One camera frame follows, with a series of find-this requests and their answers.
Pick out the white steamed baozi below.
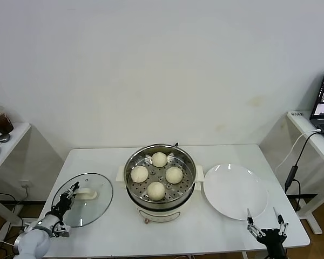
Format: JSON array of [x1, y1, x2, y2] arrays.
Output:
[[147, 181, 166, 201], [131, 165, 149, 183], [165, 166, 184, 185], [151, 152, 168, 168]]

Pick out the white side desk with cup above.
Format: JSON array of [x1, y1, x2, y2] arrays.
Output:
[[0, 121, 32, 243]]

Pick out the black cable with adapter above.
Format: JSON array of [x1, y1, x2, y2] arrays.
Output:
[[285, 131, 322, 214]]

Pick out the white side desk with label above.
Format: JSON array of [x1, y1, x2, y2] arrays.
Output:
[[286, 110, 324, 235]]

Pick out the iced coffee plastic cup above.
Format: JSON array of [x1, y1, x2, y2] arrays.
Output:
[[0, 106, 15, 133]]

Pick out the black floor cable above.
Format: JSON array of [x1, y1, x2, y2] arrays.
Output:
[[0, 192, 25, 224]]

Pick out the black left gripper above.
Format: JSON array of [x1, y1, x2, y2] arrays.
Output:
[[51, 181, 82, 216]]

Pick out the white round plate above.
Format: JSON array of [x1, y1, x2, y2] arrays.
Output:
[[204, 163, 268, 221]]

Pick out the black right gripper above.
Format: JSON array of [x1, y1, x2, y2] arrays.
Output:
[[246, 207, 289, 259]]

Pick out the glass lid with cream handle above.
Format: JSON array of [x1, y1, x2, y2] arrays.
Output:
[[51, 172, 114, 228]]

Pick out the perforated steel steamer basket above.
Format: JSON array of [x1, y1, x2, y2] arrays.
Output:
[[124, 143, 198, 206]]

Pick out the white laptop cable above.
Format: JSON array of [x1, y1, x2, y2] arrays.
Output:
[[274, 128, 322, 173]]

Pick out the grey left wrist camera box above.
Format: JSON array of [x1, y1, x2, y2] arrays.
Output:
[[52, 222, 72, 238]]

